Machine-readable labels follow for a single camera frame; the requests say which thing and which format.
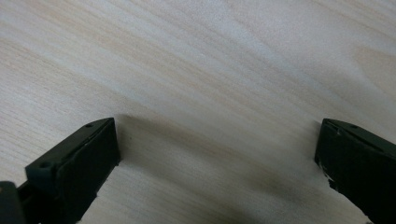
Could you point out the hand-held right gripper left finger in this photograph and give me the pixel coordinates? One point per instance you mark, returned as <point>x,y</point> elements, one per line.
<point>77,168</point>

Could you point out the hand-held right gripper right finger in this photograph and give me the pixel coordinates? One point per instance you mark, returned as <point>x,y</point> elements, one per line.
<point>358,161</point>

